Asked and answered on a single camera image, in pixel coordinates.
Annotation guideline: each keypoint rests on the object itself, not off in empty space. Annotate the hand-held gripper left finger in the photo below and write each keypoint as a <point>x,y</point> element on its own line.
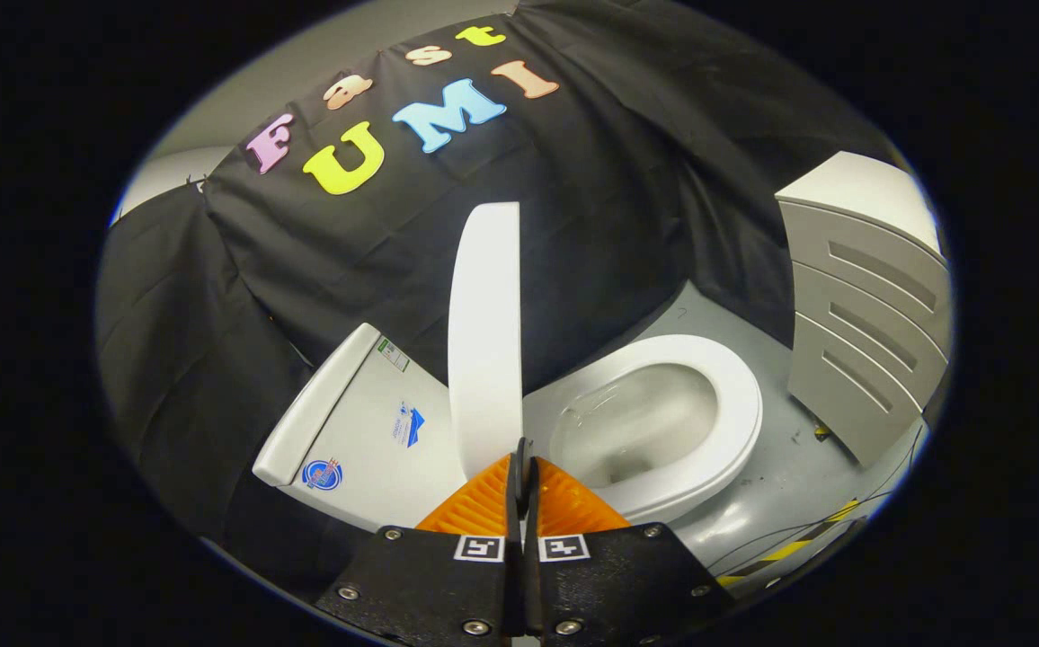
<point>430,584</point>

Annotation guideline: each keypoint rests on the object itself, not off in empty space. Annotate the white toilet tank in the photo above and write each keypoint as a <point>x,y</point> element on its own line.
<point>367,422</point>

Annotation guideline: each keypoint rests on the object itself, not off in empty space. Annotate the yellow black hazard tape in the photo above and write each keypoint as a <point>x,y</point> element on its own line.
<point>794,545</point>

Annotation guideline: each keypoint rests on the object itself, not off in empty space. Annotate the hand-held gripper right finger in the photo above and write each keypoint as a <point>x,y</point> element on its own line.
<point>618,584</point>

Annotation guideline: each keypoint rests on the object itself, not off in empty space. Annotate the black backdrop cloth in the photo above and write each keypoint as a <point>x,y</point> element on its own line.
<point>591,198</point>

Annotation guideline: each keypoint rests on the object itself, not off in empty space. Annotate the white toilet lid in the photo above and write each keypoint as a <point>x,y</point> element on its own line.
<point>483,341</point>

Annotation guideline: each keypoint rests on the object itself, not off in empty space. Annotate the white drawer cabinet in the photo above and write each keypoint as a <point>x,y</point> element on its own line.
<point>861,296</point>

